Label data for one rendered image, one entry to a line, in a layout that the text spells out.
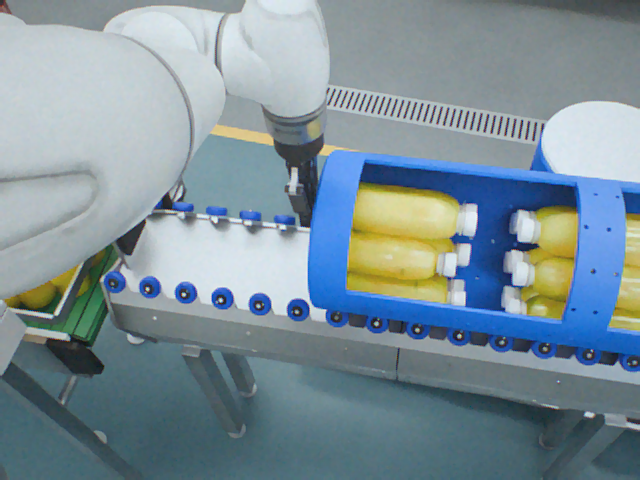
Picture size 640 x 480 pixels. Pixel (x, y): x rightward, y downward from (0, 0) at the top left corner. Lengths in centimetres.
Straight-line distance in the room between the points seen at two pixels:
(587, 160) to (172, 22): 88
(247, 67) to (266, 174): 191
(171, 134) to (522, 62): 297
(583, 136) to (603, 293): 49
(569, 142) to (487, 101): 164
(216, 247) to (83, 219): 107
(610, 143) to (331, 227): 67
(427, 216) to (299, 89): 33
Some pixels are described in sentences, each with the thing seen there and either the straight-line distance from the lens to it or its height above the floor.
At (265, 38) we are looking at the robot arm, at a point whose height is 155.
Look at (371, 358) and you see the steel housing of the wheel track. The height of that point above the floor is 86.
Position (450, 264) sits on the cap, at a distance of 103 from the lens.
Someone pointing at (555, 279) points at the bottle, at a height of 114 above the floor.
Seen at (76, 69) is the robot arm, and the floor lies 183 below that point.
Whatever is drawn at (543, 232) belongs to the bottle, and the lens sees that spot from 103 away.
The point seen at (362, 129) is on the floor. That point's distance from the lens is 282.
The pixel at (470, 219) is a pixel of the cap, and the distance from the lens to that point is 103.
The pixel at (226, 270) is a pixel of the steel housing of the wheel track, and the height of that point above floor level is 93.
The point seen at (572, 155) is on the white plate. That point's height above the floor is 104.
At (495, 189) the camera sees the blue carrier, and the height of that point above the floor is 109.
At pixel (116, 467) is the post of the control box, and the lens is 196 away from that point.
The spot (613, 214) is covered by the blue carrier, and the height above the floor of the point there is 123.
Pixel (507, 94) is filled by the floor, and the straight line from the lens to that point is 305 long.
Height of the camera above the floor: 199
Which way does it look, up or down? 55 degrees down
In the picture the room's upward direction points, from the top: 6 degrees counter-clockwise
